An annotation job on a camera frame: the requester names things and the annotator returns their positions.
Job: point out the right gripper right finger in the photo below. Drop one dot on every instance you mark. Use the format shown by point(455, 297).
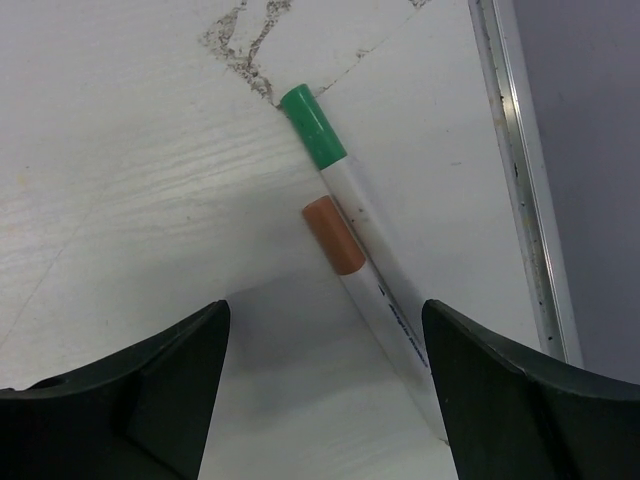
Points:
point(511, 412)

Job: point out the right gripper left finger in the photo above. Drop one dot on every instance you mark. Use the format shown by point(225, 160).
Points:
point(143, 412)

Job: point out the brown capped marker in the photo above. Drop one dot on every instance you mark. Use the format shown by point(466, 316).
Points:
point(377, 307)

